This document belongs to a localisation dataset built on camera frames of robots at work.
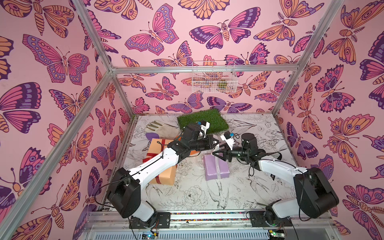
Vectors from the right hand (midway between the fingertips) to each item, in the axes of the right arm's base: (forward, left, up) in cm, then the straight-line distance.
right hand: (215, 150), depth 81 cm
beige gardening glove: (+25, +35, -15) cm, 45 cm away
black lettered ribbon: (+8, -38, -15) cm, 42 cm away
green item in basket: (+39, -5, +15) cm, 42 cm away
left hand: (0, -2, +8) cm, 9 cm away
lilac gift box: (-7, +2, -9) cm, 12 cm away
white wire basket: (+43, 0, +18) cm, 47 cm away
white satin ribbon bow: (-9, -1, -8) cm, 12 cm away
